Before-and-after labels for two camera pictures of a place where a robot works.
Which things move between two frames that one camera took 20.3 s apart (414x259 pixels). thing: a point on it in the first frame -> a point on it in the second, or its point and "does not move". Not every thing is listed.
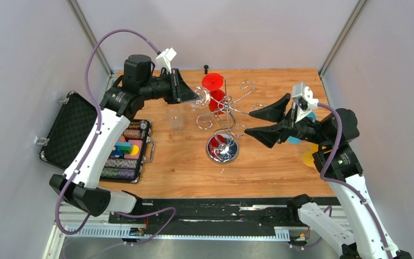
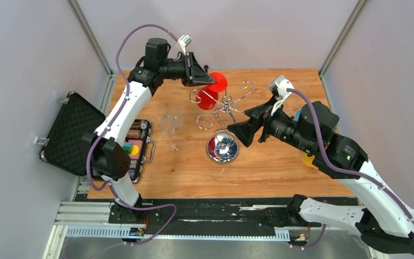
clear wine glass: [204, 96] -> [166, 125]
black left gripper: [180, 91] -> [192, 66]
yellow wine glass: [308, 157] does not move
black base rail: [180, 217] does not move
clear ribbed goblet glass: [175, 117] does not move
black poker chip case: [71, 129] does not move
